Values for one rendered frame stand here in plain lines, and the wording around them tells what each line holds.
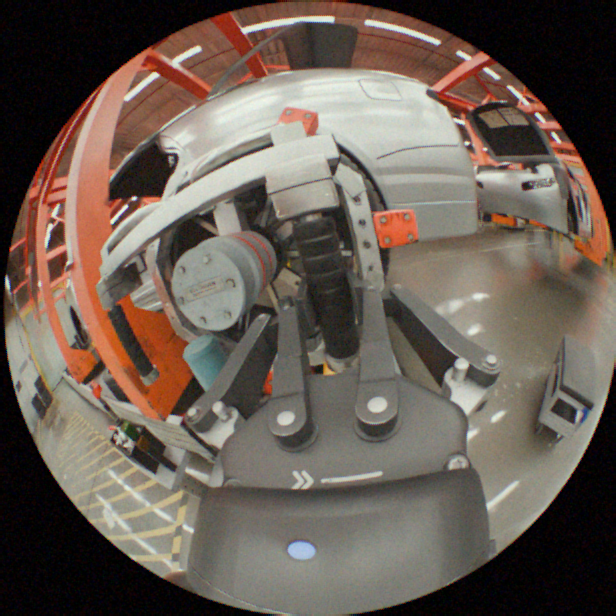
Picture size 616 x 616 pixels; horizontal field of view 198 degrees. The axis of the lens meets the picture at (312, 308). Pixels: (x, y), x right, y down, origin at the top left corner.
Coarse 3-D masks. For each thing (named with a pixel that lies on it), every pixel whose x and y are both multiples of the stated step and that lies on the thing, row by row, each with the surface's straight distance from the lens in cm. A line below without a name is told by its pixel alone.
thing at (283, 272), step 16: (272, 208) 51; (336, 208) 60; (192, 224) 64; (208, 224) 57; (256, 224) 51; (288, 224) 49; (176, 240) 61; (192, 240) 67; (272, 240) 54; (176, 256) 62; (288, 256) 50; (352, 256) 50; (288, 272) 51; (272, 288) 53; (256, 304) 79; (240, 320) 60; (240, 336) 61
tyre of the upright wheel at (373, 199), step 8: (344, 160) 49; (352, 168) 48; (368, 184) 48; (368, 192) 48; (368, 200) 48; (376, 200) 48; (376, 208) 48; (384, 248) 49; (384, 256) 49; (384, 264) 50; (384, 272) 50; (384, 280) 51; (312, 336) 56
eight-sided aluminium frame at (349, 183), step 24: (192, 168) 49; (168, 192) 52; (360, 192) 39; (360, 216) 39; (168, 240) 57; (360, 240) 39; (168, 264) 59; (360, 264) 41; (168, 288) 57; (168, 312) 59; (192, 336) 57; (216, 336) 58; (312, 360) 49
